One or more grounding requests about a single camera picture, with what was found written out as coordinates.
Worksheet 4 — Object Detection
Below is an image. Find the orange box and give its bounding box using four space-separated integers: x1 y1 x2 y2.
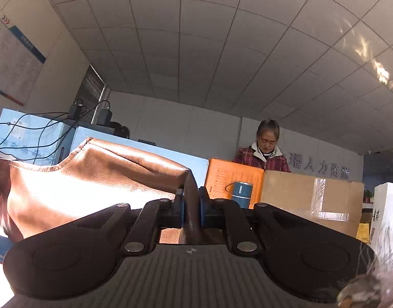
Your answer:
204 157 266 209

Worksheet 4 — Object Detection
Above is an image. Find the white and blue wall poster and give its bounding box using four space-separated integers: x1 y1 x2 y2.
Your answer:
0 14 47 106

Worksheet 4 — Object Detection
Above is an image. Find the clear plastic wrap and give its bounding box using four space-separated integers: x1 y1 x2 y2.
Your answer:
336 225 393 308

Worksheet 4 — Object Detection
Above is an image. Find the white paper bag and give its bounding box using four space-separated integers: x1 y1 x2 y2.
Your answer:
370 182 393 254

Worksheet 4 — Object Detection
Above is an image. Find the black cable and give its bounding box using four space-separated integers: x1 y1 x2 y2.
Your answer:
0 103 88 159
0 100 111 155

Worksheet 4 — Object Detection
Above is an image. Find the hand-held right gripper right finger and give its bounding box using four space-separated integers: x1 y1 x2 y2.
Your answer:
199 187 358 256

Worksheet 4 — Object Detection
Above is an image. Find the dark wall board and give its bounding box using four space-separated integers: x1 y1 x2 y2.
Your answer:
74 65 106 124

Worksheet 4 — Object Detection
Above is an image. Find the black power adapter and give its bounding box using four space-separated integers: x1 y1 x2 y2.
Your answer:
70 100 85 119
97 104 113 126

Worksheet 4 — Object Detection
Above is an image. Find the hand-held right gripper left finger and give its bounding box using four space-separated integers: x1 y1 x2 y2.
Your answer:
26 188 186 256

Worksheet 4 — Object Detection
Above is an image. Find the brown cardboard box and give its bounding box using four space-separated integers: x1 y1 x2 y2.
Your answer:
248 169 366 238

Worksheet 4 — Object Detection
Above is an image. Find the light blue carton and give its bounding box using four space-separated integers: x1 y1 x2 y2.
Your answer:
0 108 76 166
70 126 210 180

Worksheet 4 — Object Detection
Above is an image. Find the blue thermos bottle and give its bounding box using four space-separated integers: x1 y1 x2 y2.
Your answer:
226 180 252 210

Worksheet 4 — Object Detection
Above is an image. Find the brown leather bag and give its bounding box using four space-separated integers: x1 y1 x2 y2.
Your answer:
0 137 203 244

